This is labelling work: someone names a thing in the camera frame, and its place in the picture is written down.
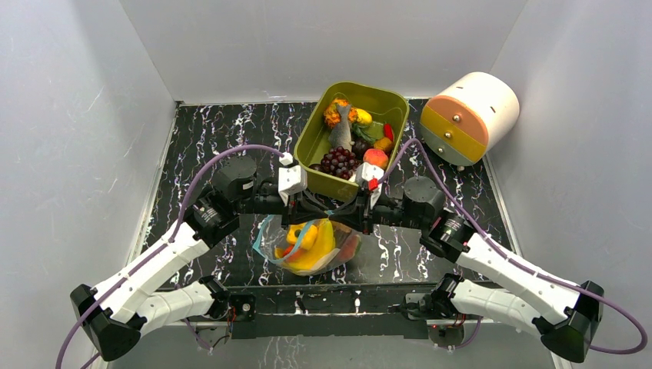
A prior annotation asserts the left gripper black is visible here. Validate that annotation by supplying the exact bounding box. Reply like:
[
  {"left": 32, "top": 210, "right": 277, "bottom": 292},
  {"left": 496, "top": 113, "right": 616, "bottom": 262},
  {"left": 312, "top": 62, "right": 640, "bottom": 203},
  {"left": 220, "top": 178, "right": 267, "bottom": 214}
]
[{"left": 235, "top": 186, "right": 328, "bottom": 230}]

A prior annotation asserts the yellow bell pepper toy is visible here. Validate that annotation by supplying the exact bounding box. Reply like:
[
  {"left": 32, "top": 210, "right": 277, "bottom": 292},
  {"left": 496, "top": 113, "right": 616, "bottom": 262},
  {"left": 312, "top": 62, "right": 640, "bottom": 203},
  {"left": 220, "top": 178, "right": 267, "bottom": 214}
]
[{"left": 286, "top": 223, "right": 318, "bottom": 251}]

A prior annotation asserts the watermelon slice toy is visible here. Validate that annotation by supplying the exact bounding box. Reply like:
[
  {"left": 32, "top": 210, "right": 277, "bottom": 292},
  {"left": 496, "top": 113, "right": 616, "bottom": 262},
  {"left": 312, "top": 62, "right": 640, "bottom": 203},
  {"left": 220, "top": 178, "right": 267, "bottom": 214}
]
[{"left": 337, "top": 234, "right": 361, "bottom": 263}]

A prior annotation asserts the yellow banana toy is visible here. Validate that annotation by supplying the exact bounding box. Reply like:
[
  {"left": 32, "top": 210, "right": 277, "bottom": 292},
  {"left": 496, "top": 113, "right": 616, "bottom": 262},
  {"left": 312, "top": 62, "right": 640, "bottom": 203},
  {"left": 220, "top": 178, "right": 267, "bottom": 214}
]
[{"left": 274, "top": 219, "right": 339, "bottom": 275}]

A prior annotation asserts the clear zip top bag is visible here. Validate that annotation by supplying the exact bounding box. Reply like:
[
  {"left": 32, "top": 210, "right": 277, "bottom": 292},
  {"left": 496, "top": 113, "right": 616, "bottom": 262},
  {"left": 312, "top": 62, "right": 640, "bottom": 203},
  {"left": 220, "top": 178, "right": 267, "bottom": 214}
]
[{"left": 252, "top": 215, "right": 362, "bottom": 276}]

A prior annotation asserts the red chili toy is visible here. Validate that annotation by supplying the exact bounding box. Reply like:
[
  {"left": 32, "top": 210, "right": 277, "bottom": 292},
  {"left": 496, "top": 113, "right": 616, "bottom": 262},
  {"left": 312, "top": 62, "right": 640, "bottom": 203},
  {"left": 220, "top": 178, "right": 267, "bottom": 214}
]
[{"left": 282, "top": 244, "right": 305, "bottom": 263}]

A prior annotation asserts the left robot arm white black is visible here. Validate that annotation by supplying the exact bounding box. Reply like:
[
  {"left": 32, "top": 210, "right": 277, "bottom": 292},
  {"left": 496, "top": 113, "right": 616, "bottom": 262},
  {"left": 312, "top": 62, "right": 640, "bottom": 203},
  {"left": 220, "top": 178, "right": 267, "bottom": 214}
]
[{"left": 71, "top": 153, "right": 326, "bottom": 361}]

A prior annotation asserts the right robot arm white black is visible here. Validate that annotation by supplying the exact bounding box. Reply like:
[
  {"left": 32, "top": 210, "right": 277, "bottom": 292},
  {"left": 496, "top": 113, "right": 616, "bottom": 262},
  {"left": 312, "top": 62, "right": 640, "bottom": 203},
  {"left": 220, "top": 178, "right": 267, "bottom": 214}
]
[{"left": 329, "top": 177, "right": 604, "bottom": 363}]

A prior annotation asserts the purple grape bunch toy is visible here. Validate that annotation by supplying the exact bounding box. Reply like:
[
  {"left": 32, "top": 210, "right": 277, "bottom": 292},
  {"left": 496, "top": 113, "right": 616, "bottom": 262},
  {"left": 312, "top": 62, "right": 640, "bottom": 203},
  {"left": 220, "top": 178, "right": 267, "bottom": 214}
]
[{"left": 318, "top": 147, "right": 361, "bottom": 180}]

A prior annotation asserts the peach toy upper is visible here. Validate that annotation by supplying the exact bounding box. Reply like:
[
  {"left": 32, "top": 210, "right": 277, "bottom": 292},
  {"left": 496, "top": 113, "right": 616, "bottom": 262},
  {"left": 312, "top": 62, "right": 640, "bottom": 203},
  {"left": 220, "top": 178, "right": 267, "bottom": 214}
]
[{"left": 363, "top": 148, "right": 389, "bottom": 170}]

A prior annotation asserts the grey fish toy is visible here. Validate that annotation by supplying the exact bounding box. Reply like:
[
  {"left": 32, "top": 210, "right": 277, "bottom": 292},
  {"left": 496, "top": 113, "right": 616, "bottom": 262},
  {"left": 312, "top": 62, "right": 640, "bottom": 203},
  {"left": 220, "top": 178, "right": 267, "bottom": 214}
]
[{"left": 328, "top": 105, "right": 354, "bottom": 150}]

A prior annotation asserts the small orange fruit toy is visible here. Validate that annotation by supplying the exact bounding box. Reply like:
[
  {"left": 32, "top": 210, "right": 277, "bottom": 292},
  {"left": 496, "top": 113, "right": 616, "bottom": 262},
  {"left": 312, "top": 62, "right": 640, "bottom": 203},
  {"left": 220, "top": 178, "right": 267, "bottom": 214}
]
[{"left": 374, "top": 137, "right": 394, "bottom": 156}]

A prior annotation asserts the green leafy vegetable toy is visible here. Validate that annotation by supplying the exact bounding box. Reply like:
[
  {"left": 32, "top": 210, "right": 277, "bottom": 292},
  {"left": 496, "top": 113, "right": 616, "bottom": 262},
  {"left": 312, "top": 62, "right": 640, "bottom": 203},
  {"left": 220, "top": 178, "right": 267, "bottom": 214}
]
[{"left": 352, "top": 121, "right": 384, "bottom": 144}]

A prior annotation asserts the yellow lemon toy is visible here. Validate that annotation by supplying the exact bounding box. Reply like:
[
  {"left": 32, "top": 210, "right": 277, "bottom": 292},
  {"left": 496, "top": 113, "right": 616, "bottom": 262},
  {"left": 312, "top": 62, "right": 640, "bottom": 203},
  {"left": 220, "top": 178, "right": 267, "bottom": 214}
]
[{"left": 354, "top": 108, "right": 373, "bottom": 127}]

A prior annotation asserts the olive green plastic bin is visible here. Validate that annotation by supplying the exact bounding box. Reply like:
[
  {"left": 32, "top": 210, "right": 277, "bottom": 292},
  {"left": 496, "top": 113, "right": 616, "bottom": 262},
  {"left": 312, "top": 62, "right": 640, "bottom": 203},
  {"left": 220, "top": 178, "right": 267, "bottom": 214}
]
[{"left": 293, "top": 81, "right": 410, "bottom": 202}]

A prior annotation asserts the round pastel drawer cabinet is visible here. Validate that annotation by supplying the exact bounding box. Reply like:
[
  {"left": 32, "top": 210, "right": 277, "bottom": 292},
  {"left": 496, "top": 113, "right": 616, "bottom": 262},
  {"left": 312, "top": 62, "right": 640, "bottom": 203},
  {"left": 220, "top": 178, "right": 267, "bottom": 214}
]
[{"left": 420, "top": 71, "right": 520, "bottom": 167}]

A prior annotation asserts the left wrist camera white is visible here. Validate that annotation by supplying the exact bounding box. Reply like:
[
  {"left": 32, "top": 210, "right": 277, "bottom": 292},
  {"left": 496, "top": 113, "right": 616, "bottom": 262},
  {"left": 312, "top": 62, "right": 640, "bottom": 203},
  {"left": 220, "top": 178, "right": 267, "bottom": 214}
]
[{"left": 278, "top": 152, "right": 308, "bottom": 205}]

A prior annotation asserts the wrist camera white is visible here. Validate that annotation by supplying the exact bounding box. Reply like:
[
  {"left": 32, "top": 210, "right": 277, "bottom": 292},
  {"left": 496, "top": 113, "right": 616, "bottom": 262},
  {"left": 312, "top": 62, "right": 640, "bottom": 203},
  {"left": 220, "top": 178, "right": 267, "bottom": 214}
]
[
  {"left": 278, "top": 152, "right": 308, "bottom": 205},
  {"left": 355, "top": 162, "right": 384, "bottom": 208}
]

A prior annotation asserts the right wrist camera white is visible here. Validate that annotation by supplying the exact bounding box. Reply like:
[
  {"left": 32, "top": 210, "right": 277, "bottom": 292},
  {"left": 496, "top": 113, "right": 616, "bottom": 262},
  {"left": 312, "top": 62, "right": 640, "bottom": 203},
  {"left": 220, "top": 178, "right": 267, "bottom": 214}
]
[{"left": 355, "top": 162, "right": 384, "bottom": 208}]

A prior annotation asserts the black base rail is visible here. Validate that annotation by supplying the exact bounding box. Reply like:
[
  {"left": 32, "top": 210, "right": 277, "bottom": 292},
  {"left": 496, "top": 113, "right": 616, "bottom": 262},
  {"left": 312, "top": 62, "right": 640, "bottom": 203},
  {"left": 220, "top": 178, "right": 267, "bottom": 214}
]
[{"left": 104, "top": 282, "right": 511, "bottom": 341}]

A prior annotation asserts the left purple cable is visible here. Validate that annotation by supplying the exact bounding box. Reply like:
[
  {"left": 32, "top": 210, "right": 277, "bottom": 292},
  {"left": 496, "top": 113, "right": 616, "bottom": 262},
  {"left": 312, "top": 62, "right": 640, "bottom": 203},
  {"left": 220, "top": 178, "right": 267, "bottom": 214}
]
[{"left": 55, "top": 145, "right": 291, "bottom": 369}]

